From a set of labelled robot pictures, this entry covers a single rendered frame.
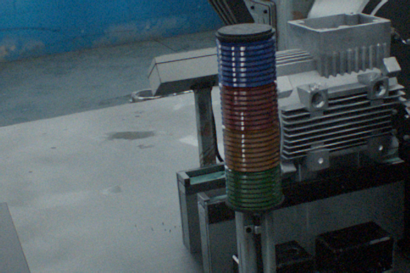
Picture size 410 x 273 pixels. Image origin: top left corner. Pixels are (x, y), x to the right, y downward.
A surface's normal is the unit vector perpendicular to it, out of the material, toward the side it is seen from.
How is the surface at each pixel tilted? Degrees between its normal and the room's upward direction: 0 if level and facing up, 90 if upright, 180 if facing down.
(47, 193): 0
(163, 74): 57
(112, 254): 0
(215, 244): 90
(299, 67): 88
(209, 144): 90
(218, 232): 90
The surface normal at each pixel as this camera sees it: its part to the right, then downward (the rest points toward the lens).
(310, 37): -0.93, 0.18
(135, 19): 0.36, 0.28
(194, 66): 0.25, -0.27
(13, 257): -0.05, -0.94
